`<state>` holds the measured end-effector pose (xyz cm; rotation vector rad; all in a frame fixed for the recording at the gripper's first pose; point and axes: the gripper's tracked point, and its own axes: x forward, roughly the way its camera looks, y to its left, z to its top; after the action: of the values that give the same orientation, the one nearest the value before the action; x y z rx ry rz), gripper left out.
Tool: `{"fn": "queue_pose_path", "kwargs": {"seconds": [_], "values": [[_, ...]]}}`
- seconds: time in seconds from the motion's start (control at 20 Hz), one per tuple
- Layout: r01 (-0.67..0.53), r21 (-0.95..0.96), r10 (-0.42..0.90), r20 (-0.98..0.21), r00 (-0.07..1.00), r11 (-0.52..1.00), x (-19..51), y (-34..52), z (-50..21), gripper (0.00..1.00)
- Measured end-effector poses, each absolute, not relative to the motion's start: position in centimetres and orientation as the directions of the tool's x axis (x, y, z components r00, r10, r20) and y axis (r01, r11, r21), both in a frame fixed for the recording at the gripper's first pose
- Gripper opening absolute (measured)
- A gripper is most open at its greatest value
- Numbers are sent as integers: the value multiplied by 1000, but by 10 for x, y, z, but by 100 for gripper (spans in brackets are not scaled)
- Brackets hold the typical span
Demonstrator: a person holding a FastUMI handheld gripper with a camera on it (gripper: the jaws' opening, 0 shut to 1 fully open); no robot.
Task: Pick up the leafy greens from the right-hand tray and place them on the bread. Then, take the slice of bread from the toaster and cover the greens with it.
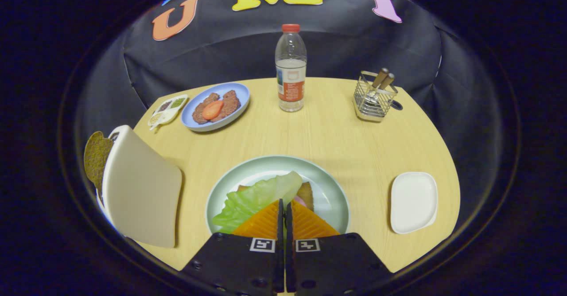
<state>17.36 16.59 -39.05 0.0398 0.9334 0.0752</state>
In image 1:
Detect wooden handled utensil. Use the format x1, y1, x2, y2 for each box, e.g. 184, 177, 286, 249
374, 73, 395, 106
365, 68, 389, 106

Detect white toaster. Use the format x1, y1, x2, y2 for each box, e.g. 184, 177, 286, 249
95, 125, 183, 249

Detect brown meat patty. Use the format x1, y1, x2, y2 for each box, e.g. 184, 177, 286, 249
192, 93, 221, 125
213, 90, 241, 123

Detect white square plate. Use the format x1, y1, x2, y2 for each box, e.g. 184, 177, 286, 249
390, 171, 439, 235

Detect metal wire cutlery caddy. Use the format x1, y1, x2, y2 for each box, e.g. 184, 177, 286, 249
353, 70, 399, 123

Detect blue plate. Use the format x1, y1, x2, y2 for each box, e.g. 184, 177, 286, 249
181, 82, 251, 132

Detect red tomato slice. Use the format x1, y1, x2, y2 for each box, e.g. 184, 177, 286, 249
202, 100, 225, 121

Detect clear plastic water bottle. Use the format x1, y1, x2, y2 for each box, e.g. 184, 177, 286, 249
275, 23, 307, 113

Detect bread slice with ham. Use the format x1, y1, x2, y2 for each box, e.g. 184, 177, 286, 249
237, 182, 315, 212

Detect pale green plate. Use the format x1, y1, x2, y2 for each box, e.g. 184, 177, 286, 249
205, 156, 350, 235

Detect white condiment tray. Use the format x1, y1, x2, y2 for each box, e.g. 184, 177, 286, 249
148, 94, 189, 131

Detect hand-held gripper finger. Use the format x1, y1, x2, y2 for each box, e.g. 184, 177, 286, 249
286, 200, 393, 296
179, 199, 285, 296

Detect green lettuce leaf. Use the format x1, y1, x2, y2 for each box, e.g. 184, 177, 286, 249
212, 171, 303, 234

